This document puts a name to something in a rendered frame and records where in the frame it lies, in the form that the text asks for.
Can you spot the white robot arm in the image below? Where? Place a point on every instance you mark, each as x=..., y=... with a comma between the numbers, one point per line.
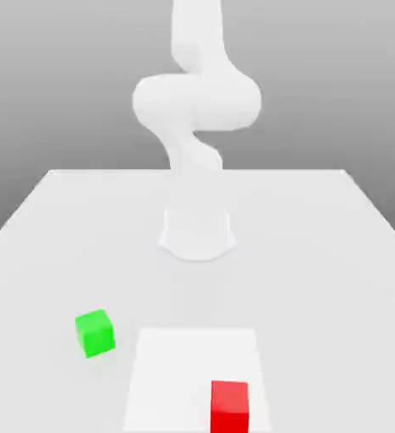
x=197, y=101

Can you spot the small green cube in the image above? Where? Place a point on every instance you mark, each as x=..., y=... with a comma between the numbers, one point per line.
x=95, y=333

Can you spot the small red cube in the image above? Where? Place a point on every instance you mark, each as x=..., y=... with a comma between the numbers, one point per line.
x=229, y=406

